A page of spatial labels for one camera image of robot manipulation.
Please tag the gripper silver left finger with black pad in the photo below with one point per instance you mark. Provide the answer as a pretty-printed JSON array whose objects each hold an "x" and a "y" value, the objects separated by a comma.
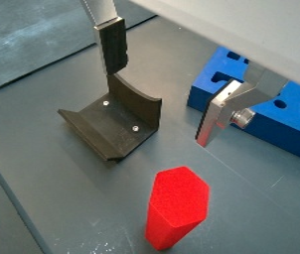
[{"x": 110, "y": 33}]

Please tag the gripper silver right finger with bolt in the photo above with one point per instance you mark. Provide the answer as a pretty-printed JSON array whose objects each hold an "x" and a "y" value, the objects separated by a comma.
[{"x": 229, "y": 105}]

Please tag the red hexagon prism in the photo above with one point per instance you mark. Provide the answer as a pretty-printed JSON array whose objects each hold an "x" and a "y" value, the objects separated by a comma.
[{"x": 178, "y": 206}]

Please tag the blue shape sorting board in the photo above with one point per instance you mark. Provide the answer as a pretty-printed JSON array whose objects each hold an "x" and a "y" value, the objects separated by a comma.
[{"x": 276, "y": 121}]

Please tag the black curved holder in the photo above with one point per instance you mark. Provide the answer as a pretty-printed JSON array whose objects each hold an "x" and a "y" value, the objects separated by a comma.
[{"x": 119, "y": 121}]

